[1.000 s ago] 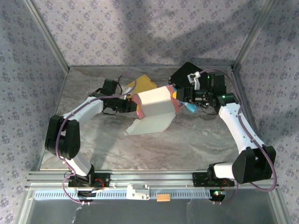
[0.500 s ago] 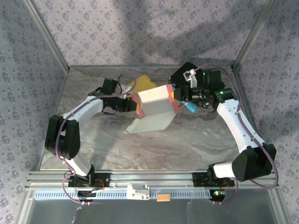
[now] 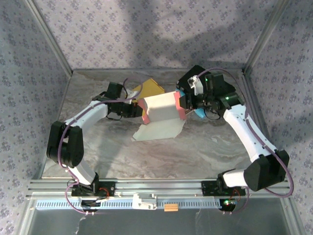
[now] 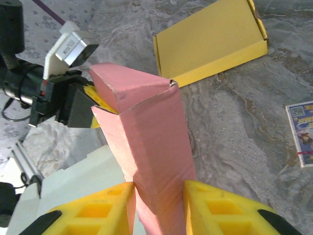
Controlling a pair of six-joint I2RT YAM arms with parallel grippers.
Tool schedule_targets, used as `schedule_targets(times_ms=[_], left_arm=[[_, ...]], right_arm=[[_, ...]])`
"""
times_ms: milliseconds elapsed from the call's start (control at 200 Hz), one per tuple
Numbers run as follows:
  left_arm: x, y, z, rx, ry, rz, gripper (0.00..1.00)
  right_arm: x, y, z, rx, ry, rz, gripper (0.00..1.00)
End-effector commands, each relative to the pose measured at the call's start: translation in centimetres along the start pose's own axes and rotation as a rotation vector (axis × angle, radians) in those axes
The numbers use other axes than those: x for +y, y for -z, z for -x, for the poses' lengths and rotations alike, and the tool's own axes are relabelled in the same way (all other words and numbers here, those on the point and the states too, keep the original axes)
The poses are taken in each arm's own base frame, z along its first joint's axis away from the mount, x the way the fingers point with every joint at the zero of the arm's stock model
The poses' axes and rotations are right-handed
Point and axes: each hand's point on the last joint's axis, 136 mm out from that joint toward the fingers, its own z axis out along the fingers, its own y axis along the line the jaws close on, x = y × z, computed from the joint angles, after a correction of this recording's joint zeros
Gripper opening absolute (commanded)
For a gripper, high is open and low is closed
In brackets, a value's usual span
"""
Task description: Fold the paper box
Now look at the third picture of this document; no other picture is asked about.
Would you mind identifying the white slotted cable duct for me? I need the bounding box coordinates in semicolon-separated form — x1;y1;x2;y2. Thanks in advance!
35;198;223;210

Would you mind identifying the black hard case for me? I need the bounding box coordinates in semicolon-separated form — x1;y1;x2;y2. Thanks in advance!
177;65;243;98

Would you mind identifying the purple robot arm cable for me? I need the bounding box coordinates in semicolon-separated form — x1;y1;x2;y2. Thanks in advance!
199;68;294;216
55;77;144;216

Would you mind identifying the grey metal base panel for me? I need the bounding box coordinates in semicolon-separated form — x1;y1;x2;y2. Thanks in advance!
19;197;303;235

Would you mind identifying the pink paper box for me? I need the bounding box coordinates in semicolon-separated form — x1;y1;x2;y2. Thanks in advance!
131;91;188;142

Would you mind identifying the aluminium side rail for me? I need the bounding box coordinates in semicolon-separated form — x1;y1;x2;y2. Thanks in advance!
36;70;74;179
241;70;287;179

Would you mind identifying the white plastic bracket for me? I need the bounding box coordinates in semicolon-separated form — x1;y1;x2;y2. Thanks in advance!
132;193;157;211

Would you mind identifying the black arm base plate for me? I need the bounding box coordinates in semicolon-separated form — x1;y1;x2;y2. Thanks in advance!
201;180;246;196
70;180;116;197

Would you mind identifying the circuit board with green light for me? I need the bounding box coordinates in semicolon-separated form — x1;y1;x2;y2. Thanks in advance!
219;198;239;212

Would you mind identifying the yellow paper box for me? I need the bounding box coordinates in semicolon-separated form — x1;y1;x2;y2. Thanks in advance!
132;78;165;100

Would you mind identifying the black controller board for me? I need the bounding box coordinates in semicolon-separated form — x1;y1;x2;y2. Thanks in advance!
80;199;103;212

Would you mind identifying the aluminium rail beam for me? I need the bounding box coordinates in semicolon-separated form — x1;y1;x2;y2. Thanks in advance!
26;178;293;198

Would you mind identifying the aluminium frame post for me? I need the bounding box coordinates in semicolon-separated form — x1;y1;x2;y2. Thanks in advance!
243;0;292;74
24;0;74;74

